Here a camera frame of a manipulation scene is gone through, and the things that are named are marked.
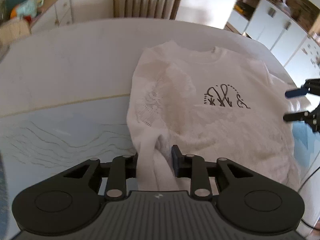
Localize white sweatshirt with monogram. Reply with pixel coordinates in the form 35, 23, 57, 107
127, 41, 308, 191

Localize white kitchen cabinets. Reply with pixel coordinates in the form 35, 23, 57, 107
224, 0, 320, 68

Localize white drawer cabinet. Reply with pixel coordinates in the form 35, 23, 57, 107
30, 0, 73, 34

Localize brown wooden chair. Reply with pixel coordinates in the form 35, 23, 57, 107
113, 0, 181, 20

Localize light blue mug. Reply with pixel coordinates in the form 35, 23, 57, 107
16, 0, 44, 18

